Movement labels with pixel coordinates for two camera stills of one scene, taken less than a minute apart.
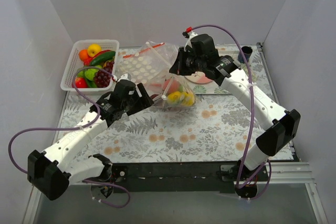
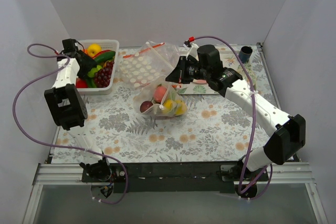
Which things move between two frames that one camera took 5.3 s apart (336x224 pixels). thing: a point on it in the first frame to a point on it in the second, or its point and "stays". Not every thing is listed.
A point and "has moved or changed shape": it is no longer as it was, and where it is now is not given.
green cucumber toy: (102, 58) stays
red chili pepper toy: (87, 61) stays
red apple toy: (81, 82) stays
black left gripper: (139, 98) to (87, 61)
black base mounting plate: (191, 177) stays
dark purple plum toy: (154, 95) has moved or changed shape
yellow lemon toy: (175, 96) to (178, 107)
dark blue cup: (247, 51) stays
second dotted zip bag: (146, 63) stays
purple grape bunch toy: (102, 79) stays
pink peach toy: (171, 85) to (159, 92)
